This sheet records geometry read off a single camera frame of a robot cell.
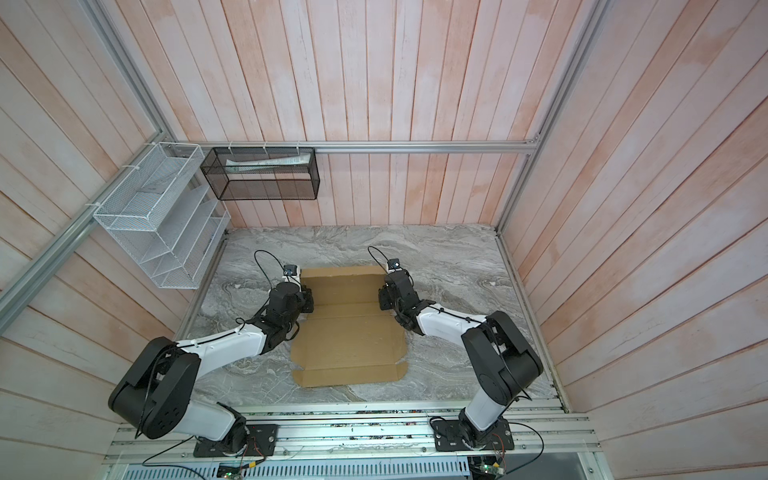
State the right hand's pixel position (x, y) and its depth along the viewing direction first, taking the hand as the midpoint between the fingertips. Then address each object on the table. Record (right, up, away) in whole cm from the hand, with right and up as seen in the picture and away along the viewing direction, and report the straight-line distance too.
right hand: (386, 286), depth 94 cm
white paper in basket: (-48, +37, -5) cm, 61 cm away
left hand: (-25, -1, -3) cm, 25 cm away
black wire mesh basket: (-45, +40, +12) cm, 61 cm away
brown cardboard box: (-12, -16, -4) cm, 20 cm away
